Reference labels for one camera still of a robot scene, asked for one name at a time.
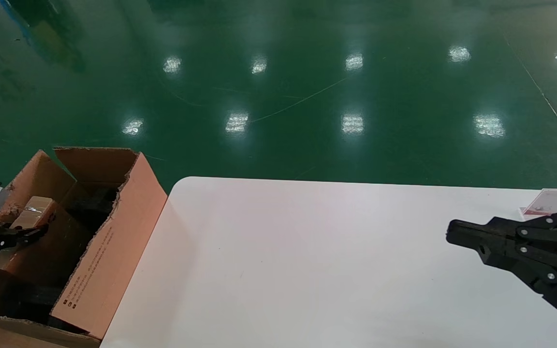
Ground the white label card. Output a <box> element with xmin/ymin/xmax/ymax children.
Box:
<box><xmin>519</xmin><ymin>188</ymin><xmax>557</xmax><ymax>217</ymax></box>

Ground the big open cardboard box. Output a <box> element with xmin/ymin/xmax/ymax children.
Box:
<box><xmin>0</xmin><ymin>146</ymin><xmax>169</xmax><ymax>348</ymax></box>

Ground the black foam block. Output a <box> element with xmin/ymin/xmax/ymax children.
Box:
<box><xmin>0</xmin><ymin>284</ymin><xmax>64</xmax><ymax>323</ymax></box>
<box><xmin>63</xmin><ymin>186</ymin><xmax>120</xmax><ymax>228</ymax></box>

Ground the small brown cardboard box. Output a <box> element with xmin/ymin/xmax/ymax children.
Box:
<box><xmin>0</xmin><ymin>196</ymin><xmax>59</xmax><ymax>271</ymax></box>

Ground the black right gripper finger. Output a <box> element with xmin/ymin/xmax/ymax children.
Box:
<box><xmin>474</xmin><ymin>242</ymin><xmax>557</xmax><ymax>334</ymax></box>
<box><xmin>445</xmin><ymin>207</ymin><xmax>557</xmax><ymax>248</ymax></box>

